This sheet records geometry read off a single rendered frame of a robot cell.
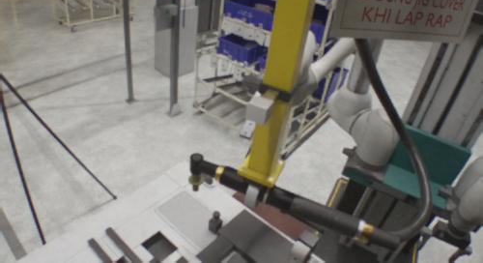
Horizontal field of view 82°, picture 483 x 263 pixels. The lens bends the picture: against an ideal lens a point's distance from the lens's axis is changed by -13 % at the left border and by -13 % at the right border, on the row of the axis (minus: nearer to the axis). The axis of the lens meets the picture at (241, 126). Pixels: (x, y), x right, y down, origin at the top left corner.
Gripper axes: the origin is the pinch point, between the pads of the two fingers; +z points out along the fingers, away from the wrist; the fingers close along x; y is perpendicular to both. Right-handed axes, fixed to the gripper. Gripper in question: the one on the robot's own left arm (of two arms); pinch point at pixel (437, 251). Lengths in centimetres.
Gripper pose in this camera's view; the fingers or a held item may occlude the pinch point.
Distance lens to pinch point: 139.7
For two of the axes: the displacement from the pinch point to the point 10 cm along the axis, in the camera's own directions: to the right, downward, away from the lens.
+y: -4.9, 4.5, -7.5
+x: 8.6, 3.7, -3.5
